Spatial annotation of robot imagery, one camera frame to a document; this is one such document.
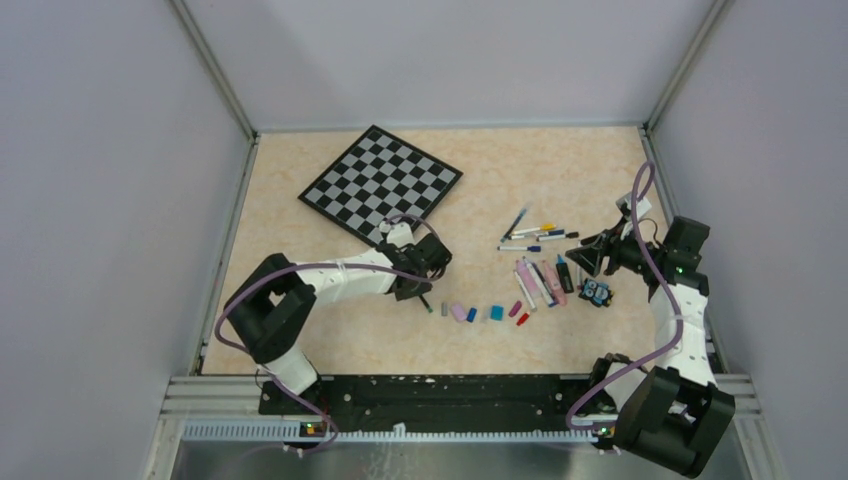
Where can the grey white marker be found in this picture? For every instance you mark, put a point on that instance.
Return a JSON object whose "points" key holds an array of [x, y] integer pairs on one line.
{"points": [[525, 291]]}

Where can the black grey chessboard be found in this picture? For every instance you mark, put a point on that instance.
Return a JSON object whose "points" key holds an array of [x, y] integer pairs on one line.
{"points": [[379, 175]]}

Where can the navy cap marker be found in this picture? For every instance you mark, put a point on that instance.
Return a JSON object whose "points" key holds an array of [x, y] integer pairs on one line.
{"points": [[531, 236]]}

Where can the blue cap thin marker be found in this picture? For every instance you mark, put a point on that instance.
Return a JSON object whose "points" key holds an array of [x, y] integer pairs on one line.
{"points": [[529, 248]]}

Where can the black highlighter blue cap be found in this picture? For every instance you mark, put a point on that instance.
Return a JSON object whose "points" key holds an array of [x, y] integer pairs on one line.
{"points": [[564, 275]]}

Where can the owl eraser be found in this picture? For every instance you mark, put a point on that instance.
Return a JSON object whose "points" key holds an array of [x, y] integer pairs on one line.
{"points": [[596, 293]]}

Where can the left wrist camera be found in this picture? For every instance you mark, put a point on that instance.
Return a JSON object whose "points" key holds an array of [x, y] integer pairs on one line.
{"points": [[397, 234]]}

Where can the light blue highlighter cap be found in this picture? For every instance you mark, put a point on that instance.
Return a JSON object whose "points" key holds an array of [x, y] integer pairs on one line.
{"points": [[496, 313]]}

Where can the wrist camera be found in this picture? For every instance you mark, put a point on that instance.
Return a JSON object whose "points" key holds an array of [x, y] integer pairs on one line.
{"points": [[397, 234], [633, 210]]}

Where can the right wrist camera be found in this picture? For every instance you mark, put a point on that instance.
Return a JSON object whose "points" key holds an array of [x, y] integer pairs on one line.
{"points": [[633, 210]]}

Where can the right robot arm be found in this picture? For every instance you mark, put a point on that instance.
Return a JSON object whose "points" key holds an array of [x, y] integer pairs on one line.
{"points": [[670, 410]]}

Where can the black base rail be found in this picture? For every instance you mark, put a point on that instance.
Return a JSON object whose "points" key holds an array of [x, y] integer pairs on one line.
{"points": [[435, 404]]}

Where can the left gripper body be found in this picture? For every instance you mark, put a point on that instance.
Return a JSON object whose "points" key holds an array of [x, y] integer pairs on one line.
{"points": [[420, 288]]}

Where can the yellow cap marker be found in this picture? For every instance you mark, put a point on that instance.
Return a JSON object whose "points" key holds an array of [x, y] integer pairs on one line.
{"points": [[534, 230]]}

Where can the purple highlighter cap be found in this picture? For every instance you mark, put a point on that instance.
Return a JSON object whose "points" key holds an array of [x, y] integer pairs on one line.
{"points": [[458, 312]]}

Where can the pink highlighter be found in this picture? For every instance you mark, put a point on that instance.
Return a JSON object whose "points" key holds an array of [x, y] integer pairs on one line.
{"points": [[553, 280]]}

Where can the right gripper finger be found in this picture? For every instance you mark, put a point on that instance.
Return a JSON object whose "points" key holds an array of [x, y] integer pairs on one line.
{"points": [[598, 242], [590, 260]]}

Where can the purple pen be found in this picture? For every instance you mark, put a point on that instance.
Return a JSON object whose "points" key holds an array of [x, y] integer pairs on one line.
{"points": [[545, 285]]}

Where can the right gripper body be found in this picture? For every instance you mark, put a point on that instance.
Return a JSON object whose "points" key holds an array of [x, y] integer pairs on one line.
{"points": [[626, 252]]}

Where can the green pen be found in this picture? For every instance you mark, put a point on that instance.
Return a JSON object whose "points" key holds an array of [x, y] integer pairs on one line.
{"points": [[426, 304]]}

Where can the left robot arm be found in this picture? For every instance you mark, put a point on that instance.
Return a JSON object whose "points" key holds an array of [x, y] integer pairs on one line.
{"points": [[269, 311]]}

